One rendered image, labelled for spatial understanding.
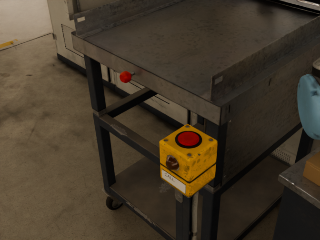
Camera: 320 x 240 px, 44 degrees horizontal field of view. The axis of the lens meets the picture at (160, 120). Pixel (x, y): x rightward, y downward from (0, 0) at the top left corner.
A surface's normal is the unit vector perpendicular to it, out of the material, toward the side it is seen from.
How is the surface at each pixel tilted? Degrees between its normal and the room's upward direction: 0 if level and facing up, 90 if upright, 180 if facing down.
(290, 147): 90
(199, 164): 90
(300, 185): 0
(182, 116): 90
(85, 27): 90
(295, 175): 0
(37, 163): 0
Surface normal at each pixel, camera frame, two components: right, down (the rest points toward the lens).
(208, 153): 0.70, 0.40
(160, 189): -0.03, -0.81
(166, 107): -0.72, 0.43
